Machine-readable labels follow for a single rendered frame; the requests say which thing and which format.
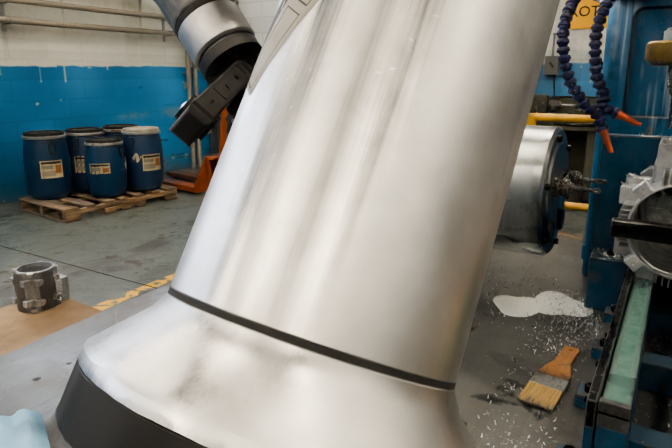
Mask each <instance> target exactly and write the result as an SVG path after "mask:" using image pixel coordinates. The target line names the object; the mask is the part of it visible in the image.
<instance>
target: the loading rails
mask: <svg viewBox="0 0 672 448"><path fill-rule="evenodd" d="M634 273H635V272H632V270H631V269H630V268H629V267H628V270H627V273H626V274H624V278H625V279H624V282H623V286H622V289H621V290H619V293H618V294H620V295H619V298H618V301H617V305H611V307H610V306H606V308H605V311H604V315H603V322H606V323H611V324H610V327H609V330H608V333H607V332H605V338H600V340H599V339H595V340H594V342H593V345H592V348H591V355H590V356H591V358H593V359H597V360H599V361H596V363H595V366H596V367H597V368H596V371H595V374H594V378H593V381H592V383H591V382H586V383H581V382H580V383H579V384H578V387H577V390H576V393H575V396H574V406H575V407H579V408H582V409H585V419H584V428H583V437H582V446H581V448H672V435H670V434H667V433H664V432H660V431H657V430H653V429H650V428H647V427H643V426H640V425H636V424H632V422H633V416H634V410H635V404H636V398H637V392H638V388H639V389H643V390H647V391H650V392H654V393H658V394H662V395H666V396H669V397H672V358H670V357H666V356H662V355H657V354H653V353H649V352H644V349H645V342H646V336H647V333H648V334H652V335H656V334H657V335H656V336H663V337H667V338H669V337H670V338H672V308H670V307H665V306H659V305H654V304H652V297H653V290H654V287H653V286H654V282H655V281H654V282H653V280H652V282H653V283H651V280H650V281H649V280H648V279H644V280H645V281H644V282H645V283H644V284H645V285H644V286H643V280H642V282H641V281H639V280H640V279H642V278H637V277H634ZM634 278H635V279H634ZM633 280H634V281H633ZM638 281H639V284H640V285H639V284H638V283H636V282H638ZM633 282H634V284H633ZM646 282H647V284H648V286H647V285H646ZM636 284H637V285H636ZM650 285H651V290H650V287H649V286H650ZM642 286H643V288H645V289H642ZM645 286H646V287H645ZM639 287H640V288H641V289H640V288H639ZM652 287H653V288H652Z"/></svg>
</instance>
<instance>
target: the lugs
mask: <svg viewBox="0 0 672 448"><path fill-rule="evenodd" d="M653 170H654V166H653V165H650V166H649V167H648V168H646V169H645V170H643V171H642V172H641V173H640V175H641V176H647V177H651V178H652V177H653ZM653 190H654V188H653V187H652V186H651V185H650V183H649V182H648V181H647V180H644V181H643V182H641V183H640V184H638V185H637V186H635V187H634V188H633V189H632V192H633V193H634V194H635V195H636V196H637V197H638V198H639V199H640V200H641V199H642V198H644V197H645V196H646V195H648V194H650V193H651V192H653ZM624 263H625V264H626V265H627V266H628V267H629V268H630V269H631V270H632V272H635V271H637V270H639V269H640V268H642V267H644V266H643V265H642V264H641V263H640V262H639V261H638V260H637V259H636V257H635V256H634V255H633V254H632V253H631V254H629V255H628V256H626V257H625V258H624Z"/></svg>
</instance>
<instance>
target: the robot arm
mask: <svg viewBox="0 0 672 448"><path fill-rule="evenodd" d="M153 1H154V2H155V3H156V4H157V6H158V7H159V9H160V11H161V12H162V14H163V15H164V17H165V19H166V20H167V22H168V23H169V25H170V27H171V28H172V30H173V31H174V33H175V35H176V36H177V38H178V39H179V41H180V42H181V44H182V45H183V47H184V48H185V50H186V52H187V53H188V55H189V56H190V58H191V60H192V61H193V63H194V64H195V66H196V68H197V69H198V70H200V71H201V73H202V75H203V76H204V78H205V79H206V81H207V82H208V83H210V84H211V85H210V86H209V87H208V88H206V89H205V90H204V91H203V92H202V93H201V94H200V95H199V96H198V97H196V96H195V95H194V96H193V97H191V98H190V99H189V100H188V101H187V102H185V103H183V104H182V105H181V107H180V110H179V111H178V112H177V114H176V115H175V116H174V117H175V118H176V120H175V121H174V123H173V125H172V126H171V127H170V128H169V130H170V131H171V132H172V133H173V134H175V135H176V136H177V137H178V138H179V139H180V140H181V141H183V142H184V143H185V144H186V145H187V146H188V147H190V146H191V144H192V143H193V142H195V141H196V140H197V139H200V140H202V139H203V138H204V137H205V136H206V134H210V133H211V132H213V130H214V129H215V125H216V124H217V123H218V121H219V120H220V119H221V118H219V117H218V116H219V115H220V114H221V113H222V111H223V110H224V109H225V108H226V107H227V106H228V107H227V108H226V109H227V111H228V113H229V114H228V115H227V116H226V118H225V119H226V121H227V123H228V124H227V134H229V135H228V137H227V140H226V142H225V145H224V148H223V150H222V153H221V155H220V158H219V161H218V163H217V166H216V168H215V171H214V174H213V176H212V179H211V181H210V184H209V186H208V189H207V192H206V194H205V197H204V199H203V202H202V205H201V207H200V210H199V212H198V215H197V218H196V220H195V223H194V225H193V228H192V230H191V233H190V236H189V238H188V241H187V243H186V246H185V249H184V251H183V254H182V256H181V259H180V262H179V264H178V267H177V269H176V272H175V274H174V277H173V280H172V282H171V285H170V287H169V290H168V292H167V293H166V294H165V295H163V296H162V297H161V298H160V299H159V300H158V301H157V302H156V303H155V304H153V305H152V306H150V307H149V308H147V309H145V310H143V311H141V312H139V313H137V314H135V315H133V316H131V317H129V318H127V319H125V320H123V321H121V322H119V323H117V324H115V325H113V326H111V327H109V328H107V329H105V330H103V331H102V332H100V333H98V334H96V335H94V336H92V337H90V338H88V339H87V341H86V342H85V343H84V345H83V347H82V349H81V351H80V353H79V355H78V358H77V360H76V363H75V365H74V368H73V370H72V373H71V375H70V377H69V380H68V382H67V385H66V387H65V390H64V392H63V395H62V397H61V400H60V402H59V404H58V405H57V407H56V409H55V412H54V414H53V415H52V416H51V418H50V419H48V420H46V421H43V418H42V415H41V413H39V412H38V411H34V410H29V409H20V410H18V411H17V412H16V413H15V414H14V415H12V416H0V448H477V446H476V444H475V442H474V441H473V439H472V437H471V435H470V433H469V431H468V429H467V427H466V425H465V424H464V422H463V420H462V418H461V416H460V414H459V410H458V404H457V399H456V394H455V385H456V382H457V378H458V374H459V371H460V367H461V363H462V360H463V356H464V352H465V349H466V345H467V341H468V337H469V334H470V330H471V326H472V323H473V319H474V315H475V312H476V308H477V304H478V301H479V297H480V293H481V290H482V286H483V282H484V279H485V275H486V271H487V267H488V264H489V260H490V256H491V253H492V249H493V245H494V242H495V238H496V234H497V231H498V227H499V223H500V220H501V216H502V212H503V208H504V205H505V201H506V197H507V194H508V190H509V186H510V183H511V179H512V175H513V172H514V168H515V164H516V161H517V157H518V153H519V150H520V146H521V142H522V138H523V135H524V131H525V127H526V124H527V120H528V116H529V113H530V109H531V105H532V102H533V98H534V94H535V91H536V87H537V83H538V80H539V76H540V72H541V68H542V65H543V61H544V57H545V54H546V50H547V46H548V43H549V39H550V35H551V32H552V28H553V24H554V21H555V17H556V13H557V10H558V6H559V2H560V0H280V3H279V5H278V8H277V10H276V13H275V16H274V18H273V21H272V23H271V26H270V28H269V31H268V33H267V36H266V38H265V41H264V43H263V46H262V47H261V45H260V43H259V42H258V40H257V39H256V37H255V32H254V30H253V29H252V27H251V26H250V24H249V23H248V21H247V20H246V18H245V17H244V15H243V14H242V12H241V11H240V9H239V8H238V6H237V5H236V3H235V2H234V0H153ZM247 63H248V64H247Z"/></svg>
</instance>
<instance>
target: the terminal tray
mask: <svg viewBox="0 0 672 448"><path fill-rule="evenodd" d="M671 168H672V138H661V141H660V143H659V147H658V154H657V158H656V160H655V163H654V170H653V178H652V184H653V183H655V182H657V181H660V180H662V177H663V173H664V170H666V172H665V179H666V178H669V175H670V170H671Z"/></svg>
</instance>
